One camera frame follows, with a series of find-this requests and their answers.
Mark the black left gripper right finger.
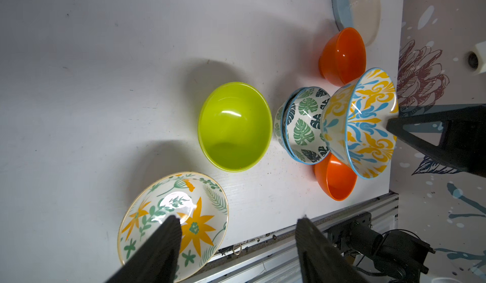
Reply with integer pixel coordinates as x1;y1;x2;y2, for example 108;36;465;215
295;218;367;283

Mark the green leaf patterned bowl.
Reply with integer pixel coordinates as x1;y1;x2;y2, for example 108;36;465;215
273;87;330;165

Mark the large orange bowl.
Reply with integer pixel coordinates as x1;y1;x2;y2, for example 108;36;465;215
313;153;358;201

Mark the cream blue plate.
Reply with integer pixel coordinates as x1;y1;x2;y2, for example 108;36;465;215
332;0;381;47

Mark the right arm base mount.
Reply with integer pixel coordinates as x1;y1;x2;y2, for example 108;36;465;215
327;212;435;282

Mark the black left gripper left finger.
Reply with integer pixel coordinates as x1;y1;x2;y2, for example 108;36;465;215
108;215;182;282

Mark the lime green bowl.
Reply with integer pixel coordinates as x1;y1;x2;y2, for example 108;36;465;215
197;82;273;172

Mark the small orange bowl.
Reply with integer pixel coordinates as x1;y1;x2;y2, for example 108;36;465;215
318;27;367;87

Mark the blue yellow patterned bowl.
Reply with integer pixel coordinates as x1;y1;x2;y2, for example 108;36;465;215
320;68;399;179

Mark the yellow flower patterned bowl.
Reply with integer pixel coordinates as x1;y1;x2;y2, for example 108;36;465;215
117;172;229;282

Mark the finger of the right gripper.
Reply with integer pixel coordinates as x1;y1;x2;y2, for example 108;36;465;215
386;104;485;177

